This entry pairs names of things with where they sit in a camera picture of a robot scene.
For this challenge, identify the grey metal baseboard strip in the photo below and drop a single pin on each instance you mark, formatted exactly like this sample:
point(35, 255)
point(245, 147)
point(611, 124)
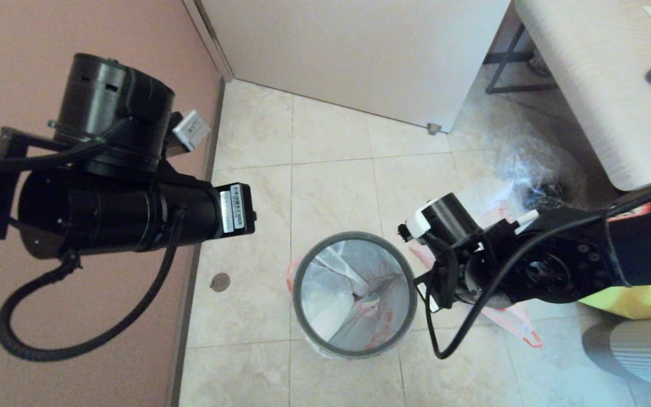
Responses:
point(213, 141)

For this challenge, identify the small metal door bracket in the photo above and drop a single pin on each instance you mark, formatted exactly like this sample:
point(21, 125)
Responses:
point(434, 128)

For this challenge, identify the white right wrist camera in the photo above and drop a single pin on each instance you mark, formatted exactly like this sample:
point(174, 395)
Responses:
point(419, 223)

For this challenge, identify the white door frame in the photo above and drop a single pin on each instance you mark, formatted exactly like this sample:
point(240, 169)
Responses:
point(215, 45)

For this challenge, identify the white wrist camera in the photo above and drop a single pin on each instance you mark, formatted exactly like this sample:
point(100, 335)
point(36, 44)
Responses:
point(419, 223)
point(190, 129)

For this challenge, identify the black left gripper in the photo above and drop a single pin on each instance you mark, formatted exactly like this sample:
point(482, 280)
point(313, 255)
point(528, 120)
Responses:
point(122, 198)

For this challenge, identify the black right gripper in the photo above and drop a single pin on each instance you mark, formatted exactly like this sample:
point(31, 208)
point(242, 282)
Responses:
point(455, 217)

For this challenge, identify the clear plastic bag with dark items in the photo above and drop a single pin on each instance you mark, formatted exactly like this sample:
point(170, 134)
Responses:
point(540, 169)

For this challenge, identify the round metal floor door stop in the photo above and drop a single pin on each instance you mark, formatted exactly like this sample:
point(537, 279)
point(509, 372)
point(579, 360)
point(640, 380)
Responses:
point(221, 282)

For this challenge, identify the white ribbed round stool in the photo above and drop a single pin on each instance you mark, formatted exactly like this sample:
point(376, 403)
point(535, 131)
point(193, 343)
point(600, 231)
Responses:
point(647, 353)

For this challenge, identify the yellow fabric bag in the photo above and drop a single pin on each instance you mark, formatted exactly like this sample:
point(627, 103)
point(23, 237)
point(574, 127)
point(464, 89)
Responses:
point(630, 299)

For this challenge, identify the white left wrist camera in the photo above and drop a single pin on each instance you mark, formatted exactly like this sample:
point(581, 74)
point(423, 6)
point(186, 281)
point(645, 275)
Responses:
point(190, 129)

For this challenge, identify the light wood grain table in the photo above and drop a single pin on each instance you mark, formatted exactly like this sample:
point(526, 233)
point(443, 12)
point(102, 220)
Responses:
point(597, 85)

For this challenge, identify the white door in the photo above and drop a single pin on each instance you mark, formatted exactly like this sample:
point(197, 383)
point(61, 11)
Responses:
point(359, 51)

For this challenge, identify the white plastic bag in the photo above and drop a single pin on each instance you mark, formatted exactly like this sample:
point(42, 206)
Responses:
point(500, 316)

